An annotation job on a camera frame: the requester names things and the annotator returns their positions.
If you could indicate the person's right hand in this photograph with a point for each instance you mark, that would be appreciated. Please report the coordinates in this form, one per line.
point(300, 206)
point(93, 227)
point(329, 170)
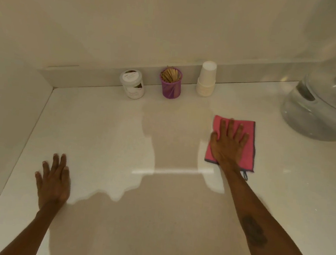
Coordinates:
point(227, 148)

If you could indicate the person's left hand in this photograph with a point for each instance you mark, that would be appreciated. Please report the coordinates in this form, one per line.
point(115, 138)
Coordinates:
point(53, 190)

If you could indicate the person's left thumb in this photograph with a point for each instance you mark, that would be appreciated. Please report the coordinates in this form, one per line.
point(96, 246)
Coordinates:
point(67, 180)

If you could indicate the person's left middle finger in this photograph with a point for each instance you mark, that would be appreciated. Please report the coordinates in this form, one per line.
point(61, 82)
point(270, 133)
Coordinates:
point(55, 167)

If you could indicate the person's right thumb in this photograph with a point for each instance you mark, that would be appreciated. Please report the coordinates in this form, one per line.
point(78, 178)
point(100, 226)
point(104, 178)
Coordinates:
point(214, 138)

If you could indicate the person's right middle finger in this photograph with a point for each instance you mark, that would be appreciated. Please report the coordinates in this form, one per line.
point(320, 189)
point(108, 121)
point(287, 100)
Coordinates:
point(231, 128)

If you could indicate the person's left little finger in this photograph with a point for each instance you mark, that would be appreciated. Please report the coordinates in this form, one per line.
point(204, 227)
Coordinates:
point(38, 181)

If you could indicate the person's right little finger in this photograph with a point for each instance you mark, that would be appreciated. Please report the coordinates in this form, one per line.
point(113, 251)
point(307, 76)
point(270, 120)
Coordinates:
point(244, 140)

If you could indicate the pink grey-edged cleaning cloth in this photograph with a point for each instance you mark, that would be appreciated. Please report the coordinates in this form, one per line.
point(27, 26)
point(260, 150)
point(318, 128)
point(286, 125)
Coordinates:
point(248, 152)

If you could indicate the person's right forearm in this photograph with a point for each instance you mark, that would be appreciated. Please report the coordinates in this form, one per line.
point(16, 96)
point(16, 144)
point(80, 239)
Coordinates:
point(262, 225)

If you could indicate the person's left forearm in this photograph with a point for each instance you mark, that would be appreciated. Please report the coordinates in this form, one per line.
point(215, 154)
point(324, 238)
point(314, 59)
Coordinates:
point(31, 231)

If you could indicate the stack of white paper cups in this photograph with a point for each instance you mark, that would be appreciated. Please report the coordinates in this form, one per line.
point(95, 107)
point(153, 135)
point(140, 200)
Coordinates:
point(206, 82)

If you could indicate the purple mesh cup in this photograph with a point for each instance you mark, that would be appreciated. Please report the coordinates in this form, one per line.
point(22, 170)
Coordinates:
point(170, 88)

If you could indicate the bundle of wooden stir sticks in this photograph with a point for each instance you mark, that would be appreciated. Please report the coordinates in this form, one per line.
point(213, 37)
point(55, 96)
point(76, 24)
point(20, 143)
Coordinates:
point(171, 75)

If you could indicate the white lidded jar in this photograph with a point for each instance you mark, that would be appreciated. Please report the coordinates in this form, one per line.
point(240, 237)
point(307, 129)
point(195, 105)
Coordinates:
point(132, 84)

